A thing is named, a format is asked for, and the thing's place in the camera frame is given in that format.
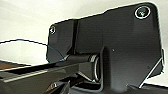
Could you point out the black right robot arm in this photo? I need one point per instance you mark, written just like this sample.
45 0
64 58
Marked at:
40 71

